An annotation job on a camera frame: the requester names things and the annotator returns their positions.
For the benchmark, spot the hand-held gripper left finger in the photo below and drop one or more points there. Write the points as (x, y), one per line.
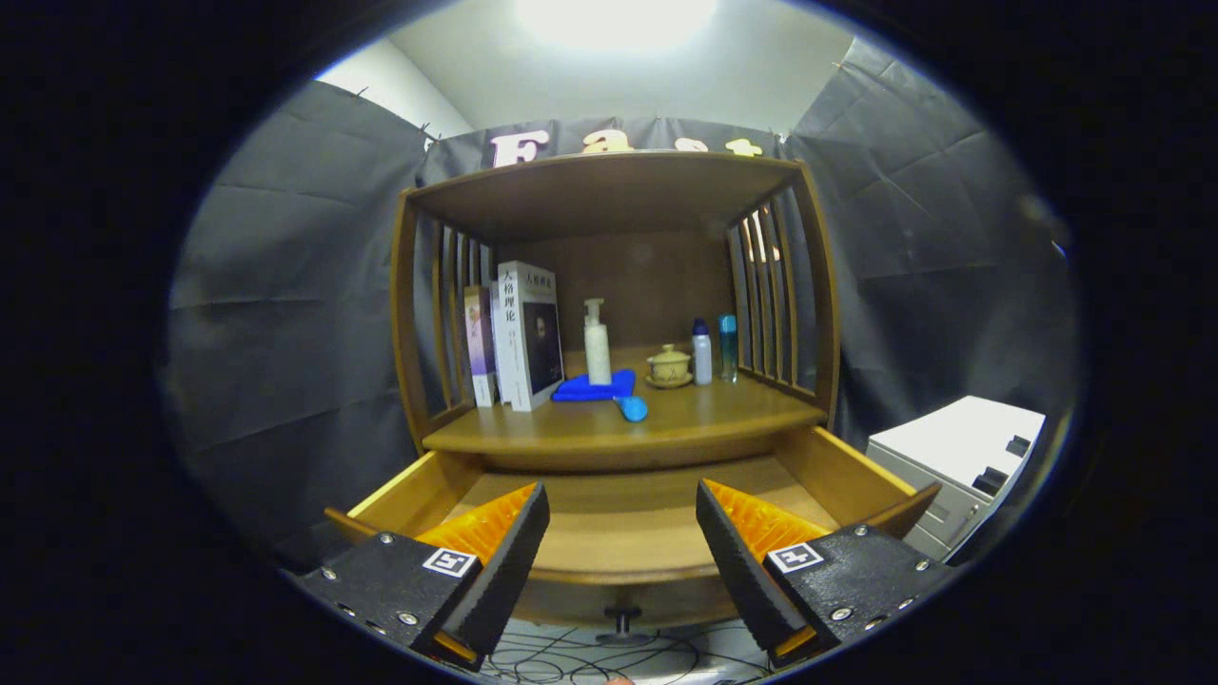
(500, 571)

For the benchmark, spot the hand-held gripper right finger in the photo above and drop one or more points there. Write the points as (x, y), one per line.
(737, 571)

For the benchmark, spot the wooden drawer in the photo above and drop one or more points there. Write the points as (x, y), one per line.
(618, 533)

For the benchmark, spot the blue white tube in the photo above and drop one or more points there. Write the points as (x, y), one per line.
(633, 409)

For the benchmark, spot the wooden countertop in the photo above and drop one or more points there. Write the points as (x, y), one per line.
(685, 419)

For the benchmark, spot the white drawer unit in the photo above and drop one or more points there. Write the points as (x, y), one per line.
(961, 438)

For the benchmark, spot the wooden cabinet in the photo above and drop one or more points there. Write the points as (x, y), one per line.
(628, 276)

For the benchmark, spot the blue folded cloth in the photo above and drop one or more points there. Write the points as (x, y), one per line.
(580, 388)

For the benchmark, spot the beige lidded teacup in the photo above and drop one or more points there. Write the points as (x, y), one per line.
(669, 366)

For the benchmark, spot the white bottle blue cap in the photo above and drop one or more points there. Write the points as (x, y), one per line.
(702, 357)

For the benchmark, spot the teal bottle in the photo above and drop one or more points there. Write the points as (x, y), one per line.
(728, 352)

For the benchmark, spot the purple book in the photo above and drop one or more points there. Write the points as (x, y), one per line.
(478, 342)

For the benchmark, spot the thin white book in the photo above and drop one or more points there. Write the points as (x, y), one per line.
(497, 333)

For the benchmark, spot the white pump bottle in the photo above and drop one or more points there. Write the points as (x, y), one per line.
(598, 352)

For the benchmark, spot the white portrait book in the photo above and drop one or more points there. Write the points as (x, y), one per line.
(538, 333)

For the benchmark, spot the ceiling light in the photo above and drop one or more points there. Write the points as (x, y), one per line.
(614, 19)

